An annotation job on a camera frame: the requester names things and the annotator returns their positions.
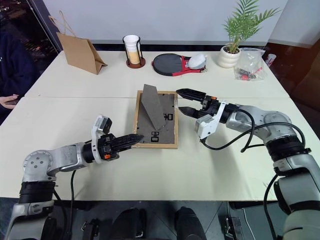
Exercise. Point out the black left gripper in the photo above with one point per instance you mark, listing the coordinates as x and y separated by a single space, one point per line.
106 148

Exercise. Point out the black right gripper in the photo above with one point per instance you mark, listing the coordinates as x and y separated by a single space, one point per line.
210 106

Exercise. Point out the wooden picture frame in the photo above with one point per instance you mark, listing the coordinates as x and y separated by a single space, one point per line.
156 125

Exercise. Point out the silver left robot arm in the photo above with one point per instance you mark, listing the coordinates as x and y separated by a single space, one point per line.
62 156

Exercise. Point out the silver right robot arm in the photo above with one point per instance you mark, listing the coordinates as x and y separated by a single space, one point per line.
275 125

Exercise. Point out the person's bare hand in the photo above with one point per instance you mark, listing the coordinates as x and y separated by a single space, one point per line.
5 102

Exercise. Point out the black red paddle case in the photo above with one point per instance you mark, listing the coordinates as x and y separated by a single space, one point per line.
167 64

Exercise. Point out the white ribbed plant pot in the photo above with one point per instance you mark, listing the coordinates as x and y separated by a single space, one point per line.
228 58

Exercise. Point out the paper cups in holder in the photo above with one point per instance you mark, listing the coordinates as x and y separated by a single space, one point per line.
136 64

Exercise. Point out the clear plastic bag with parts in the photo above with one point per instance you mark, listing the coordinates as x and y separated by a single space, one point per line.
250 63

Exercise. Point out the stack of paper cups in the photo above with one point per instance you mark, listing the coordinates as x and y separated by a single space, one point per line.
131 48

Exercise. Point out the dark rounded shape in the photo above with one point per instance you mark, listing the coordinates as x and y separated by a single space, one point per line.
128 225
190 223

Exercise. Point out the green palm plant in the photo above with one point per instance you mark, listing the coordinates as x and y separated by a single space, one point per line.
243 21

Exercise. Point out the brown paper bag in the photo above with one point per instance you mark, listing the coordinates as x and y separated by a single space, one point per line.
80 53

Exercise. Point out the dark phone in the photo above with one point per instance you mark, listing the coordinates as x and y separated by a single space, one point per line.
13 101

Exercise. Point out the person in dark clothing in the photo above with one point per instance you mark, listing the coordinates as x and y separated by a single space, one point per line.
13 65

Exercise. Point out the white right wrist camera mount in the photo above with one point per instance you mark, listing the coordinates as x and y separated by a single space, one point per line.
208 127

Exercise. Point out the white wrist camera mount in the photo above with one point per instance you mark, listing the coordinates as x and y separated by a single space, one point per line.
208 127
100 125

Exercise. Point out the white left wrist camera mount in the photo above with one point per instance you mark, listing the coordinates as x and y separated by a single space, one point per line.
100 125

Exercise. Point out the black table bracket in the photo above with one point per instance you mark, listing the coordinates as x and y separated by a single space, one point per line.
90 228
233 228

